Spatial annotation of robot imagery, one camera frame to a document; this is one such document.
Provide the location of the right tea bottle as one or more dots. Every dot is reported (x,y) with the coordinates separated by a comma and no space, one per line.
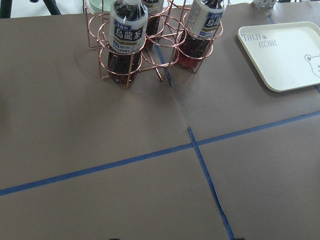
(201,23)

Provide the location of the copper wire bottle rack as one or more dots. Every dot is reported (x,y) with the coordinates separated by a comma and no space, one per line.
(160,51)

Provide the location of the tea bottle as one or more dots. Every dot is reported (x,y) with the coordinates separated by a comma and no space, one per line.
(127,34)
(154,7)
(201,23)

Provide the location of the aluminium frame post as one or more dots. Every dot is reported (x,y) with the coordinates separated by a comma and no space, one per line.
(264,4)

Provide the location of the front left tea bottle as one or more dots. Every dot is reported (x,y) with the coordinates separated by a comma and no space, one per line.
(127,34)

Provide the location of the cream bear tray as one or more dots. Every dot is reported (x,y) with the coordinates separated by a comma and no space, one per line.
(286,55)

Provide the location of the rear tea bottle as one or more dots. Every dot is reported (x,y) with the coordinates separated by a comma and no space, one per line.
(154,7)

